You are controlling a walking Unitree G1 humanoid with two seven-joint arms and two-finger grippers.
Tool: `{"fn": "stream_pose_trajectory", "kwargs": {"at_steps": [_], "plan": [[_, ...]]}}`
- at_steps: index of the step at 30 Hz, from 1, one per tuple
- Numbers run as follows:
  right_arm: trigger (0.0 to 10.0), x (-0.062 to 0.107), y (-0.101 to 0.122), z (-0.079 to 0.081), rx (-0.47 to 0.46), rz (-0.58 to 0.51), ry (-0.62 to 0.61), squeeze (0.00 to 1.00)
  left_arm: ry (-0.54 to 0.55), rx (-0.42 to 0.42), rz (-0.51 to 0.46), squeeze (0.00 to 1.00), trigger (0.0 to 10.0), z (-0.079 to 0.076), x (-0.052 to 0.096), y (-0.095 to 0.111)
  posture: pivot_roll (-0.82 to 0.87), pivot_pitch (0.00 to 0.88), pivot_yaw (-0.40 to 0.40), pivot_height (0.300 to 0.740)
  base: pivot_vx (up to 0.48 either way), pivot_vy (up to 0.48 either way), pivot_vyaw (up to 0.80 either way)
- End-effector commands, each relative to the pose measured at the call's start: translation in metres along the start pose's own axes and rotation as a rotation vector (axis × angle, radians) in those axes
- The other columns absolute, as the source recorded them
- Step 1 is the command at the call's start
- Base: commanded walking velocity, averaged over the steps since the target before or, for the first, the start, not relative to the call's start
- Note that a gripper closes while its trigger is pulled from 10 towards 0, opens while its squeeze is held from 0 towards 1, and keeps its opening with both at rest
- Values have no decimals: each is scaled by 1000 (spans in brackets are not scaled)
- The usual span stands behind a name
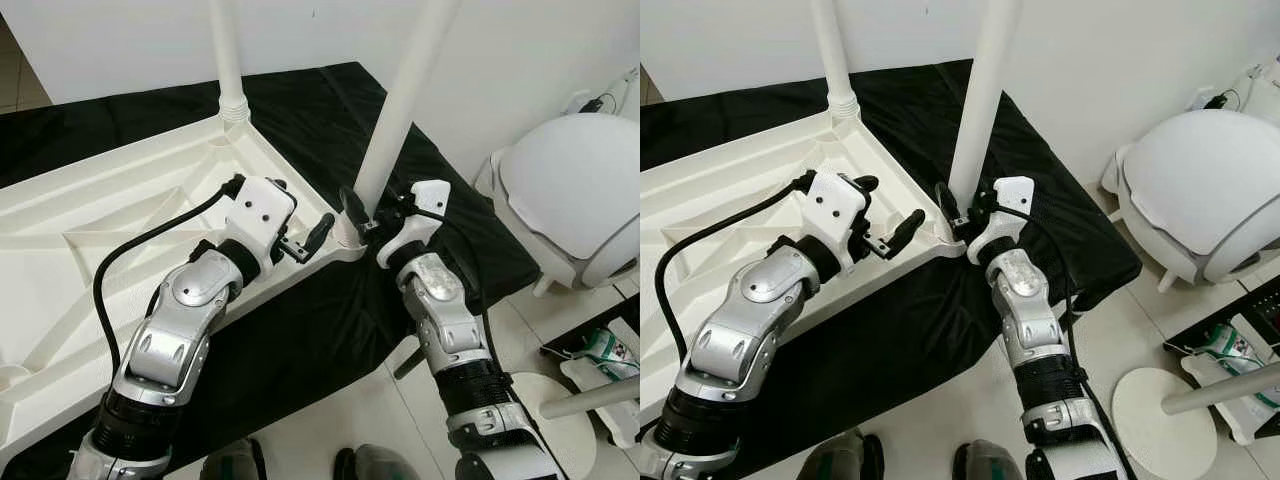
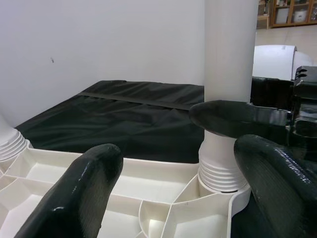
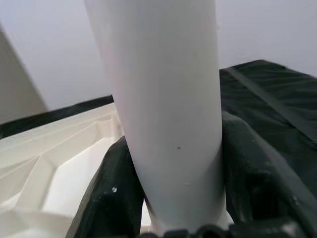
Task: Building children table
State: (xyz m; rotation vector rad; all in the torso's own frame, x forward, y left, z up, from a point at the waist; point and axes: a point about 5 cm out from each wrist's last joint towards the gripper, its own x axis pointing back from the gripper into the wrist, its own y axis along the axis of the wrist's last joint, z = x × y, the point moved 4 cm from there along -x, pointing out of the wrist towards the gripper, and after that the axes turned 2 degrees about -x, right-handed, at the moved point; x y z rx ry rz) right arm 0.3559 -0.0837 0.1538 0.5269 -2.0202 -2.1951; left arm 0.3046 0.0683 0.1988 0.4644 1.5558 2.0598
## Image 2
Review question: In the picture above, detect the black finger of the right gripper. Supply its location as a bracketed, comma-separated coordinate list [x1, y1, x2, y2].
[251, 76, 296, 110]
[188, 99, 293, 140]

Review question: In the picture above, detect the wooden glass door cabinet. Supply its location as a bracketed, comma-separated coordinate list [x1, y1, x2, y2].
[269, 0, 317, 28]

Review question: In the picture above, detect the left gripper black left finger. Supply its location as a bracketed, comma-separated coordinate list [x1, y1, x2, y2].
[13, 143, 124, 238]

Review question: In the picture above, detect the white rice cooker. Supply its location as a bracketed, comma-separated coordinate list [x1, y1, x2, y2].
[293, 9, 310, 22]

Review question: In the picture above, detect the black table cloth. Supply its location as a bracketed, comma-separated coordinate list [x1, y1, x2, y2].
[14, 79, 273, 238]

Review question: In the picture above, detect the white plastic table leg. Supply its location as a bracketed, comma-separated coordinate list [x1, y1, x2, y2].
[198, 0, 257, 193]
[0, 109, 32, 162]

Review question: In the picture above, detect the white plastic table top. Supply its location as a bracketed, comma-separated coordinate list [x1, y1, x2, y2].
[0, 146, 251, 238]

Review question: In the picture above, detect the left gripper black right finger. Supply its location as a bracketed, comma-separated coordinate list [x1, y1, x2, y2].
[233, 134, 317, 238]

